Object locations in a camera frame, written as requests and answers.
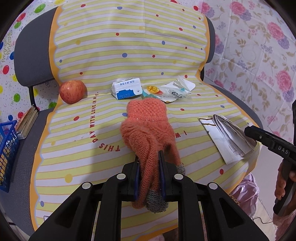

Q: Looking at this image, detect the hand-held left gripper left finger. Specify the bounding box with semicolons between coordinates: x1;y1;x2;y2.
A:
29;160;139;241

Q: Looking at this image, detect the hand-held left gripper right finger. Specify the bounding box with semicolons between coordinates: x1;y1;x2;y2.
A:
158;150;270;241

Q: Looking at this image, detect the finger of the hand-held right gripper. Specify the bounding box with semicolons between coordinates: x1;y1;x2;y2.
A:
244;126;273;149

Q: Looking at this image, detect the orange knit glove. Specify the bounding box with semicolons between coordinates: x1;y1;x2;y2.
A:
120;97;186;213

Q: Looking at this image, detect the person's right forearm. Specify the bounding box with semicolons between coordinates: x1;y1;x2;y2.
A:
273;204;296;241

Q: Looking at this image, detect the person's right hand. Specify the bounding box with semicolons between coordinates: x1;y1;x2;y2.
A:
275;162;296;201

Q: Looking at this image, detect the pink plastic bag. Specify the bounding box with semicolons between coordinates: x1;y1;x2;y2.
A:
230;173;259;218

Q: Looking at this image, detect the floral print sheet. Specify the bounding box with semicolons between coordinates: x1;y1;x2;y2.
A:
199;0;296;149

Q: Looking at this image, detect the mango print snack wrapper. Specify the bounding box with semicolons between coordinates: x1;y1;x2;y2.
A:
141;85;193;105

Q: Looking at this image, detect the white paper piece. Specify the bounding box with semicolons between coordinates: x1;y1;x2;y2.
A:
165;75;196;92

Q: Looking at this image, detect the blue white milk carton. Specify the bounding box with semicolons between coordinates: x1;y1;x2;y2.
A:
110;77;142;100

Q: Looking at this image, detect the red apple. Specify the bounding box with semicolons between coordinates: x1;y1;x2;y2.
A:
59;80;88;105

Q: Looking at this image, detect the clear box of cards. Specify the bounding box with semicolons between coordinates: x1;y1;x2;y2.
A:
15;105;38;139

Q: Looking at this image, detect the blue plastic basket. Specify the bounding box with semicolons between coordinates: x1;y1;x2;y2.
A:
0;120;20;193

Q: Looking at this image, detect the yellow striped plastic mat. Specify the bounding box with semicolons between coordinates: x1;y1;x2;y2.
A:
31;0;263;233

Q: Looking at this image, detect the grey office chair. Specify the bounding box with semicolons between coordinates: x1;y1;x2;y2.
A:
5;6;266;237

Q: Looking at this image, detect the balloon print plastic sheet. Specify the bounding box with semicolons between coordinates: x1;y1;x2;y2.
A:
0;0;67;121

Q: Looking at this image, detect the black cable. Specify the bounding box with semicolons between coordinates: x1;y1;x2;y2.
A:
252;217;274;224

